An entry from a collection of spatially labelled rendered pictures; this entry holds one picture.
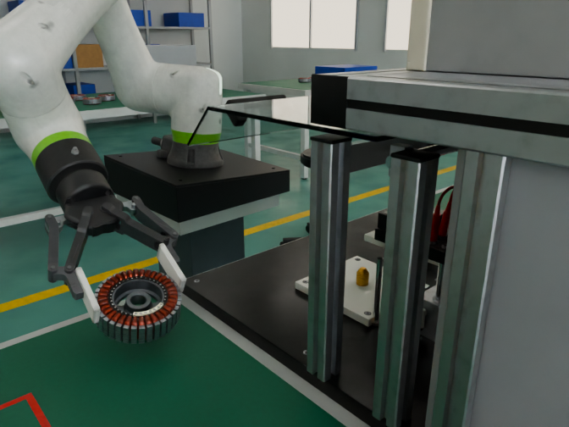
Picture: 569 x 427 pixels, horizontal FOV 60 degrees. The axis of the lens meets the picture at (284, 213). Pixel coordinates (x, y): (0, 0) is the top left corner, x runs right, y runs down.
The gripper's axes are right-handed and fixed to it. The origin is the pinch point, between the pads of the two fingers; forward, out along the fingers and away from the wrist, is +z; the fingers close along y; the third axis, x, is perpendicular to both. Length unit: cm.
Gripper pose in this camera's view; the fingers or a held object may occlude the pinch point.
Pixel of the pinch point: (135, 289)
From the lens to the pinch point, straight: 69.0
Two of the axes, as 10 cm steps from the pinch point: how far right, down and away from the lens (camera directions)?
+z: 5.5, 7.0, -4.5
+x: 3.1, -6.8, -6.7
